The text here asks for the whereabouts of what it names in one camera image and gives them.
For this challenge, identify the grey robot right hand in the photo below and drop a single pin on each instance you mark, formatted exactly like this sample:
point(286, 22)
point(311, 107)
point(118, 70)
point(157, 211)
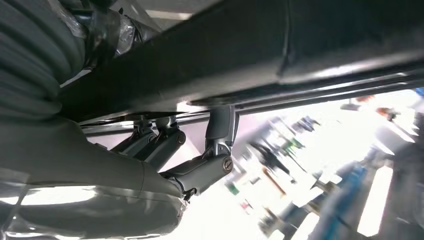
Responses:
point(82, 165)

